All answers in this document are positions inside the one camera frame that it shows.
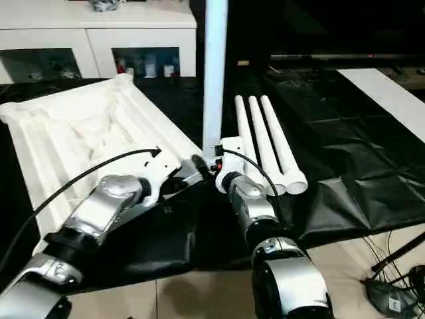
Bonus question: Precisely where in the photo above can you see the white plastic table leg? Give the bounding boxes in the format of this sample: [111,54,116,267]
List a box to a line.
[234,94,264,182]
[260,94,308,196]
[248,95,288,197]
[201,0,230,167]

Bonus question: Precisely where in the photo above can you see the white plastic table top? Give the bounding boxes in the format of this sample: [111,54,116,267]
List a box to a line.
[0,73,209,257]

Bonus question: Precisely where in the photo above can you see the black work surface mat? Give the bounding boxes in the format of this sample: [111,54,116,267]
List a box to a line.
[0,68,425,295]

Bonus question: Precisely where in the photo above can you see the black metal bar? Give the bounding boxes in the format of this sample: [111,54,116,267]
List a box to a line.
[270,53,425,61]

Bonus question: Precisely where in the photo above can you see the white glass-door cabinet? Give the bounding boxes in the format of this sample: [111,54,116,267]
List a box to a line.
[0,0,199,84]

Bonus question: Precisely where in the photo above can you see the white flat board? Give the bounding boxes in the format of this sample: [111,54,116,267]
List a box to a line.
[336,68,425,144]

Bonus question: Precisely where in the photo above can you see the black tripod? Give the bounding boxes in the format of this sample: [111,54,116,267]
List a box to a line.
[371,231,425,272]

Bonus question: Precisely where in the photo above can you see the dark grey tripod base bag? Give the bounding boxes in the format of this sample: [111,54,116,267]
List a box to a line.
[361,277,416,315]

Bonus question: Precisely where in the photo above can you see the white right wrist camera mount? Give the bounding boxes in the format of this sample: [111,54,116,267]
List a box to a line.
[214,136,247,192]

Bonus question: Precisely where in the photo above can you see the black left wrist camera cable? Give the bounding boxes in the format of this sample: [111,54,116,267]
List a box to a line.
[0,147,163,267]

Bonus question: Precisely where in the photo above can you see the black floor cables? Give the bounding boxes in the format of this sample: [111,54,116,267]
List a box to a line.
[364,229,425,302]

